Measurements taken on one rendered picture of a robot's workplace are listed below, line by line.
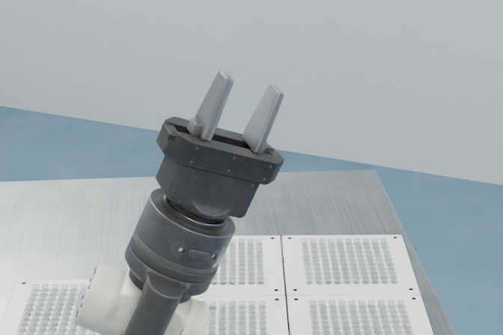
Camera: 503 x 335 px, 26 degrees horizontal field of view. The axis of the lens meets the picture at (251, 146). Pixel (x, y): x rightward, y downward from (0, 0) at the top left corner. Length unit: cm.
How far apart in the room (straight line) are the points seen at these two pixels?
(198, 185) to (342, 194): 161
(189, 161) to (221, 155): 3
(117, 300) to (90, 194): 156
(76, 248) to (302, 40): 268
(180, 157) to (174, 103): 426
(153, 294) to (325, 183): 167
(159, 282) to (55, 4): 445
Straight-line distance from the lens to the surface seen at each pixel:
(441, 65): 470
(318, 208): 251
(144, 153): 505
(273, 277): 206
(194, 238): 100
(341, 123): 491
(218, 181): 100
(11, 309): 200
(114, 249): 234
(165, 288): 101
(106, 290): 105
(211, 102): 98
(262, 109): 101
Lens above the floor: 188
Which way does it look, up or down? 22 degrees down
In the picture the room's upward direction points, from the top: straight up
